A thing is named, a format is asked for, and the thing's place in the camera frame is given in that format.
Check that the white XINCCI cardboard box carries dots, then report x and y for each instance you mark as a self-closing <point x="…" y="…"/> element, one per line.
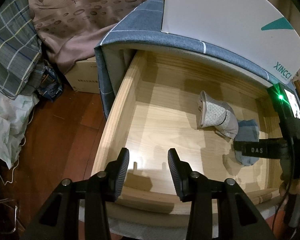
<point x="252" y="29"/>

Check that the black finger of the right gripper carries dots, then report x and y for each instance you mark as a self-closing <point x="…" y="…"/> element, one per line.
<point x="260" y="149"/>

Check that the brown cardboard box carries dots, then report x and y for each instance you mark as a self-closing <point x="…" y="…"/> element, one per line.
<point x="82" y="77"/>

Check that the beige leaf print bedsheet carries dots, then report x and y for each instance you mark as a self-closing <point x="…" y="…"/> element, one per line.
<point x="70" y="29"/>

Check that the dark blue patterned bag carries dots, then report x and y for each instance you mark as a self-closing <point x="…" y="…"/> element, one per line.
<point x="50" y="87"/>

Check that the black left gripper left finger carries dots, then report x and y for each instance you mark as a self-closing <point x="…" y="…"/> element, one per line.
<point x="59" y="215"/>

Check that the blue fabric covered nightstand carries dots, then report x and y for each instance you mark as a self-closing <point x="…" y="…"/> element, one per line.
<point x="141" y="30"/>

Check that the grey plaid blanket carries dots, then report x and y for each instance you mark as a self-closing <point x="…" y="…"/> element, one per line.
<point x="21" y="69"/>

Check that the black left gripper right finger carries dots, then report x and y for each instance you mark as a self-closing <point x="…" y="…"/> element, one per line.
<point x="238" y="217"/>

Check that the white floral crumpled cloth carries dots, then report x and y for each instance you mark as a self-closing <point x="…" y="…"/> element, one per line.
<point x="14" y="117"/>

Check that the wooden drawer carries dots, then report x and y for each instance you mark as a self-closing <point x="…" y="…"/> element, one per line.
<point x="156" y="109"/>

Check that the light blue underwear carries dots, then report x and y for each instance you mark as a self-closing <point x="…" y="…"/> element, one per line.
<point x="248" y="131"/>

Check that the beige patterned rolled underwear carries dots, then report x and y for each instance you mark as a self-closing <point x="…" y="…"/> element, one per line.
<point x="217" y="114"/>

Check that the person's hand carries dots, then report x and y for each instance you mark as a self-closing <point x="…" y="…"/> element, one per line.
<point x="294" y="187"/>

